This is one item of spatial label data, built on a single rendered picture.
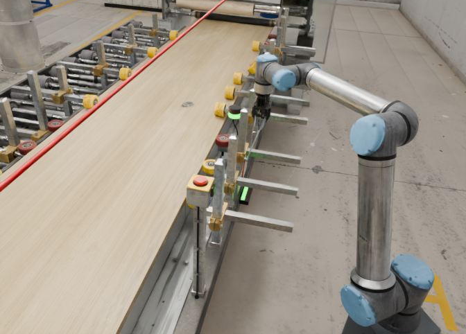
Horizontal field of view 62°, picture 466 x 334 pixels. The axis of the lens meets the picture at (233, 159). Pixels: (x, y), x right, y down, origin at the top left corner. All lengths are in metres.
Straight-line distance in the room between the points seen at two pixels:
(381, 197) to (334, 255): 1.50
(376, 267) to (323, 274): 1.24
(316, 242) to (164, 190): 1.44
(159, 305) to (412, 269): 0.95
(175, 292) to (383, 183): 0.90
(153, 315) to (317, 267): 1.35
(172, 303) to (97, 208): 0.47
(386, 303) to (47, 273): 1.13
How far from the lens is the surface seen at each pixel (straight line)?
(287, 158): 2.00
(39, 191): 1.77
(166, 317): 1.59
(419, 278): 1.57
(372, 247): 1.38
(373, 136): 1.21
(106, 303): 1.31
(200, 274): 1.44
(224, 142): 1.99
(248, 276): 2.52
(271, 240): 2.75
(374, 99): 1.45
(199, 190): 1.15
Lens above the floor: 1.93
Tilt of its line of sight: 34 degrees down
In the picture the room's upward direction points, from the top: 4 degrees clockwise
